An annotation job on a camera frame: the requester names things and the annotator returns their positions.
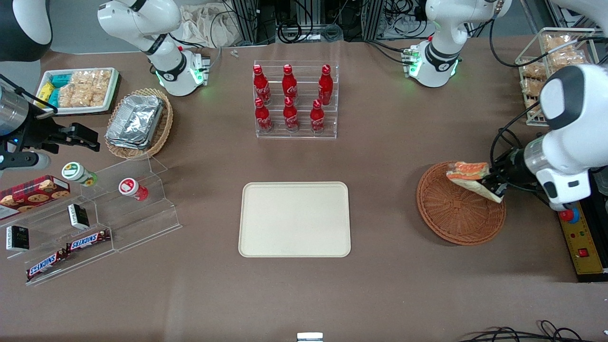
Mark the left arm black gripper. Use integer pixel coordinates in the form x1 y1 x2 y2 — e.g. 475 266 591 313
485 148 528 201

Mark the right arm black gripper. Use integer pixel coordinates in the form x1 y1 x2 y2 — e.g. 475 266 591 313
19 119 101 153

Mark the sandwich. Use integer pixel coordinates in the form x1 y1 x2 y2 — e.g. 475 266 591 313
446 161 504 204

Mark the brown round wicker basket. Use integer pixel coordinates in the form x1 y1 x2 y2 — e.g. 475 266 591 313
417 161 507 246

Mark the white snack tray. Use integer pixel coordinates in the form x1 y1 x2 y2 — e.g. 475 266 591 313
35 67 120 116

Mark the light oval wicker basket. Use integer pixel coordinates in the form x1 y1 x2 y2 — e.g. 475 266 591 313
104 87 174 160

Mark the cream plastic tray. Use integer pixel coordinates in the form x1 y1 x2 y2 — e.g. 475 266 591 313
238 181 352 258

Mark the green bottle yellow flower lid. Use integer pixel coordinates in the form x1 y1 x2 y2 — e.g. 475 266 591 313
61 161 98 187

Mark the rice cracker pack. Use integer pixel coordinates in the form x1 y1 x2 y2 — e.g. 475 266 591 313
57 85 104 108
70 70 113 90

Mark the aluminium foil container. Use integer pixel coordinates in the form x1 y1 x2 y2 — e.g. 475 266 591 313
106 135 152 151
105 94 165 145

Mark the red bottle white lid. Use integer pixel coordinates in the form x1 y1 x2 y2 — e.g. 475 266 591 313
118 177 149 201

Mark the red cookie box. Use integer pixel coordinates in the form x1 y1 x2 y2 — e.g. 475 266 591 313
0 175 71 220

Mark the small black box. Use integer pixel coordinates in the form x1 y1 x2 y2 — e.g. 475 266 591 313
6 226 30 252
67 203 90 230

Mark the clear acrylic stepped display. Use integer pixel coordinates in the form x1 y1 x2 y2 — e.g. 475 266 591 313
0 154 182 286

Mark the cracker snack pack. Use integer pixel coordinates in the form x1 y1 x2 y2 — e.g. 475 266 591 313
548 49 588 73
522 78 543 104
520 62 548 81
543 34 579 54

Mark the snickers bar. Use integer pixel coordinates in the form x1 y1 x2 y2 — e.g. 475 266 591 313
26 249 70 280
65 229 111 253

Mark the yellow control box red button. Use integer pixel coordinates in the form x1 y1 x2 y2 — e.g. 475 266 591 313
557 204 608 284

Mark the white cloth bag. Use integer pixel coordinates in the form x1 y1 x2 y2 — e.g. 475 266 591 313
178 3 239 48

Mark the red cola bottle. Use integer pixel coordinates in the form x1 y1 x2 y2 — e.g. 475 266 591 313
253 65 272 105
283 97 299 132
255 98 273 133
319 65 333 106
282 64 298 99
311 99 326 133

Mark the clear acrylic bottle rack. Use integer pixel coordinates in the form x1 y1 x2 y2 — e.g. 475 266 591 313
253 60 339 140

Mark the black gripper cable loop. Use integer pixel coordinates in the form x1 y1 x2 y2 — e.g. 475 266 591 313
488 101 547 190

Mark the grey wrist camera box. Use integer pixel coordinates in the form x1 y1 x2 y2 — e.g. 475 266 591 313
0 151 51 172

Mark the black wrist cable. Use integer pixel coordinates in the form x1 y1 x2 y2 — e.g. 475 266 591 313
0 73 58 115

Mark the white wire rack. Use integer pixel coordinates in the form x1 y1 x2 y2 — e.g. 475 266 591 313
515 27 598 127

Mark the black floor cable bundle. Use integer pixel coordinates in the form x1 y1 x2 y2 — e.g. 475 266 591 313
457 320 597 342

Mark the black arm base cable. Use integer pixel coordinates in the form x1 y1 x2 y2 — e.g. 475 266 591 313
365 40 415 66

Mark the black coiled cable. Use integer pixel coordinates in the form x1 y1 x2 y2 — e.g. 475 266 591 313
277 20 310 44

